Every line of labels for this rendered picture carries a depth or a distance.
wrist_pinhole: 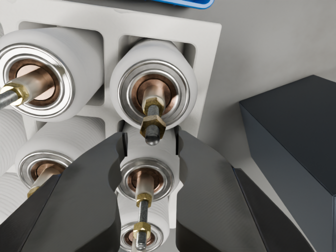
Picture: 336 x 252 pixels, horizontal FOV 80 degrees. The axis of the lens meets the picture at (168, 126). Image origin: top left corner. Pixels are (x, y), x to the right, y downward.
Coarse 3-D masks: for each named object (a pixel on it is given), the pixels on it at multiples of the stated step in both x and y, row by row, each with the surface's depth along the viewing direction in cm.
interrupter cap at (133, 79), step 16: (144, 64) 19; (160, 64) 20; (128, 80) 20; (144, 80) 20; (160, 80) 21; (176, 80) 20; (128, 96) 21; (176, 96) 21; (128, 112) 22; (176, 112) 22
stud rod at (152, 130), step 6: (150, 108) 17; (156, 108) 17; (150, 114) 16; (156, 114) 16; (150, 126) 14; (156, 126) 14; (150, 132) 13; (156, 132) 14; (150, 138) 13; (156, 138) 13; (150, 144) 14
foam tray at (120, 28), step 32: (0, 0) 23; (32, 0) 23; (64, 0) 23; (128, 32) 25; (160, 32) 25; (192, 32) 25; (192, 64) 28; (96, 96) 32; (32, 128) 30; (192, 128) 32
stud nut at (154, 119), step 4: (148, 116) 15; (152, 116) 15; (156, 116) 14; (144, 120) 14; (148, 120) 14; (152, 120) 14; (156, 120) 14; (160, 120) 15; (144, 124) 14; (148, 124) 14; (156, 124) 14; (160, 124) 14; (164, 124) 15; (140, 128) 15; (144, 128) 14; (160, 128) 14; (164, 128) 15; (140, 132) 15; (144, 132) 15; (160, 132) 15; (144, 136) 15; (160, 136) 15
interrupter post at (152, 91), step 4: (148, 88) 20; (152, 88) 20; (156, 88) 20; (160, 88) 21; (144, 92) 20; (148, 92) 19; (152, 92) 19; (156, 92) 19; (160, 92) 20; (144, 96) 19; (148, 96) 18; (152, 96) 18; (156, 96) 18; (160, 96) 18; (144, 100) 18; (160, 100) 18; (164, 100) 19; (164, 104) 19; (164, 108) 19
